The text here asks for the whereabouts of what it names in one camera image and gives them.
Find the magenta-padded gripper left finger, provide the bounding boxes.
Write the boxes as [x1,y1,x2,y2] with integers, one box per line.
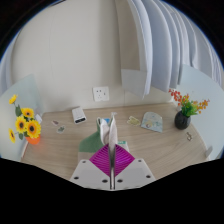
[69,143,113,191]

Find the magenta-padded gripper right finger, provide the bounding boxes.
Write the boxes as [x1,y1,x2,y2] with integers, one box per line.
[114,143,157,191]

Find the beige towel with green trim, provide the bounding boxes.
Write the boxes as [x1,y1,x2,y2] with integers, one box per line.
[77,112,129,168]

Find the pale yellow sticker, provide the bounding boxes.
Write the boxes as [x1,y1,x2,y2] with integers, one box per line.
[126,115,142,127]

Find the fan-shaped light blue card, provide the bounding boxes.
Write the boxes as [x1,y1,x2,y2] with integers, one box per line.
[140,111,164,134]

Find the small white power bank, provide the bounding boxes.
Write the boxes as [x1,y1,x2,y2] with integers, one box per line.
[71,106,88,125]

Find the orange round vase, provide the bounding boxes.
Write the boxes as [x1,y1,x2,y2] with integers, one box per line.
[25,134,42,146]

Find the black round vase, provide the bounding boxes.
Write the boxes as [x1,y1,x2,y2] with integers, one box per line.
[174,110,192,131]

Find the artificial sunflower bouquet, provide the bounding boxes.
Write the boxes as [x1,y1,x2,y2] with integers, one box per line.
[8,94,43,144]

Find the orange and green artificial flowers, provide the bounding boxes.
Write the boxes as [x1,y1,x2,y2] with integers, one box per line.
[168,88,211,118]

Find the grey panel under curtain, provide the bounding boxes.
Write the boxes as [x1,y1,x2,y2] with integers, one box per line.
[120,68,148,99]

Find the frosted glass desk partition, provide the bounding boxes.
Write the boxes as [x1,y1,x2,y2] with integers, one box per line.
[0,73,46,161]
[176,64,224,161]

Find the white pleated curtain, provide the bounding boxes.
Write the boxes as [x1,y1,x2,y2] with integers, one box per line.
[114,0,224,101]
[0,43,16,98]

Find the white wall socket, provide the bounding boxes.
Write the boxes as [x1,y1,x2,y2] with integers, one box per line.
[92,86,110,103]

